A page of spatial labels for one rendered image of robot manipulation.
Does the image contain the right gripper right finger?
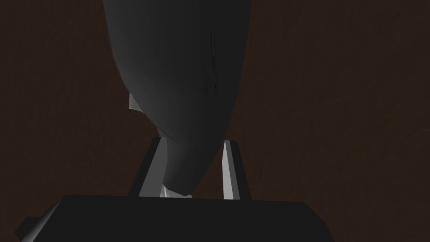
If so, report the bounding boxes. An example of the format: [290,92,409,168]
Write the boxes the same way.
[222,140,252,201]

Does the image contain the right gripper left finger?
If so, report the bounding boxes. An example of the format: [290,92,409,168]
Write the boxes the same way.
[128,136,168,198]

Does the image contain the grey rounded tapered object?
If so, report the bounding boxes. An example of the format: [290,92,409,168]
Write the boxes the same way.
[102,0,252,198]

